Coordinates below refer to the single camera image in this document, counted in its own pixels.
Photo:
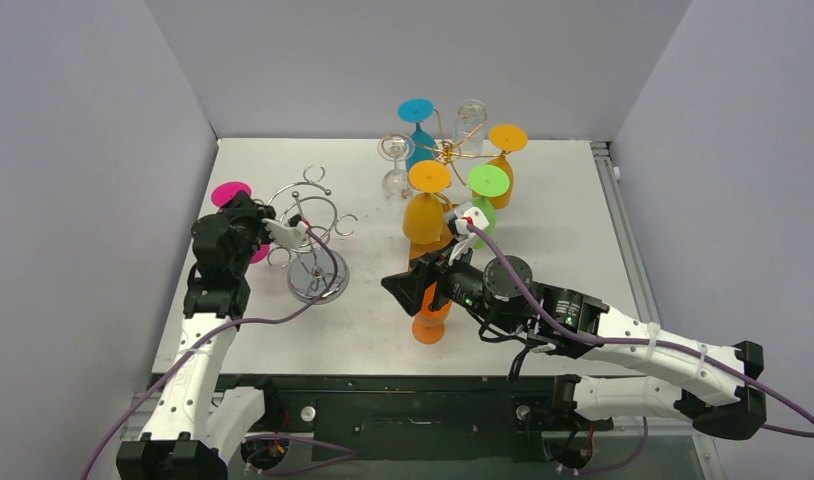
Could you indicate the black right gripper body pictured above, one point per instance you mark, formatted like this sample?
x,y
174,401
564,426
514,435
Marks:
x,y
431,279

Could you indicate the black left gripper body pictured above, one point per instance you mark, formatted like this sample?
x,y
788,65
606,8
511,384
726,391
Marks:
x,y
249,232

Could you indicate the pink plastic wine glass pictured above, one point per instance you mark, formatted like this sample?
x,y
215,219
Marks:
x,y
223,194

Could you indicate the yellow wine glass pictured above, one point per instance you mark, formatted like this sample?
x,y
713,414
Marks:
x,y
423,216
507,138

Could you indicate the silver wire glass rack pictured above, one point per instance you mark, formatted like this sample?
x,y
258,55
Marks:
x,y
315,273

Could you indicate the green plastic wine glass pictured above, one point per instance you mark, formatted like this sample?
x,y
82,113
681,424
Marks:
x,y
487,182

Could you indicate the gold wire glass rack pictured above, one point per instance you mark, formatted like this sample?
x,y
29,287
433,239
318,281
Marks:
x,y
446,153

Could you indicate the blue plastic wine glass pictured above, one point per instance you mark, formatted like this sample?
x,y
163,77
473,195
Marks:
x,y
415,111

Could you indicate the clear small wine glass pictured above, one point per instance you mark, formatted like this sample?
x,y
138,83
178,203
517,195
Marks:
x,y
396,149

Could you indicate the clear patterned wine glass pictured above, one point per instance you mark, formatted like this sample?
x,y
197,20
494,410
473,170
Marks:
x,y
469,127

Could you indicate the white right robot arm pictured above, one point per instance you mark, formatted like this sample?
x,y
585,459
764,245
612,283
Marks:
x,y
673,377

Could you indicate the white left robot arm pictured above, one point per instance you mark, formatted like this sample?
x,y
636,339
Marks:
x,y
186,437

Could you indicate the orange plastic wine glass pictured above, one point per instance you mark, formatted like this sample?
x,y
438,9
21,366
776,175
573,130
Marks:
x,y
428,325

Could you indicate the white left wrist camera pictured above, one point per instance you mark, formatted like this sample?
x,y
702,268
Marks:
x,y
285,235

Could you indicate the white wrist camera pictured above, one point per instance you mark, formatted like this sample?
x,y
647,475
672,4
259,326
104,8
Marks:
x,y
462,221
285,235

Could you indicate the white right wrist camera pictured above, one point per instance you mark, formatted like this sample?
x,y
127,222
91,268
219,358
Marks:
x,y
462,221

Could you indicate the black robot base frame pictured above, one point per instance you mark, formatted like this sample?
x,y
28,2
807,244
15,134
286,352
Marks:
x,y
405,418

